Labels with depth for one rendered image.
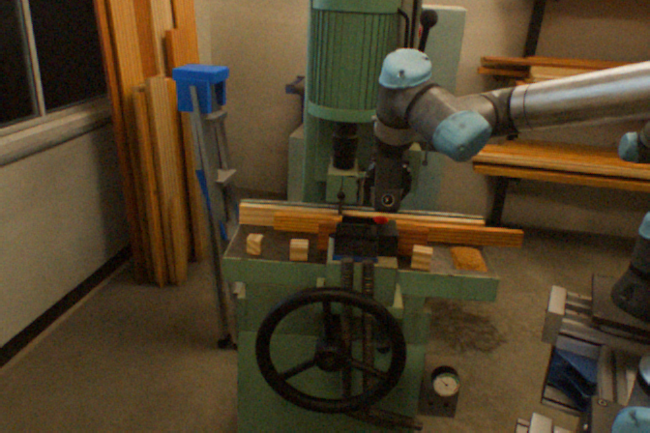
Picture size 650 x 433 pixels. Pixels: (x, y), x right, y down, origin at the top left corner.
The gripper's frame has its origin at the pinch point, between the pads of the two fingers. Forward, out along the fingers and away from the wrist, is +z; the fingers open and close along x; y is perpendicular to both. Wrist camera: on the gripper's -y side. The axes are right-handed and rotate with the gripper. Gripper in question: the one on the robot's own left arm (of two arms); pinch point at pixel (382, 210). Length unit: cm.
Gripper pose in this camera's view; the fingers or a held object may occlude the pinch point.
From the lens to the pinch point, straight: 105.2
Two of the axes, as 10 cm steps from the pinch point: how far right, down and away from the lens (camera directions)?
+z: -0.2, 6.1, 7.9
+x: -10.0, -0.7, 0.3
